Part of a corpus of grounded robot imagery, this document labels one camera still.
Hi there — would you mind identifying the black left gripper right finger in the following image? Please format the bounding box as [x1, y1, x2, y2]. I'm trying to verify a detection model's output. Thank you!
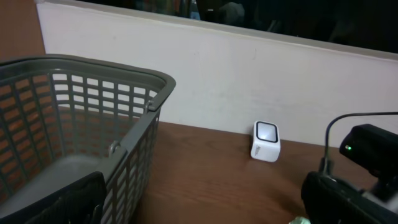
[301, 171, 397, 224]

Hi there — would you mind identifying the white barcode scanner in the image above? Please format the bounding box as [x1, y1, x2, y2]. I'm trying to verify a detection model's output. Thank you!
[250, 121, 281, 162]

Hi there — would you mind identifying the black right camera cable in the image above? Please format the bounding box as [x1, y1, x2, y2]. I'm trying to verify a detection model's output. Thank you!
[320, 111, 398, 177]

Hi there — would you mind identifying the grey plastic shopping basket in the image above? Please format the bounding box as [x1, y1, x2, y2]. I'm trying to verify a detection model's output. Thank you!
[1, 54, 176, 223]

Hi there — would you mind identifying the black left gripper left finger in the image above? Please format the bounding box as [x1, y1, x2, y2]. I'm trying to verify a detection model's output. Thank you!
[1, 171, 107, 224]

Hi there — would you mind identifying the light blue tissue pack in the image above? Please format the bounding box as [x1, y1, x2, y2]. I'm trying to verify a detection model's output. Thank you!
[289, 217, 311, 224]

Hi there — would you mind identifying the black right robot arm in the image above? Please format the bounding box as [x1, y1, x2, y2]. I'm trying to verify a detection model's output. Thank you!
[339, 124, 397, 203]

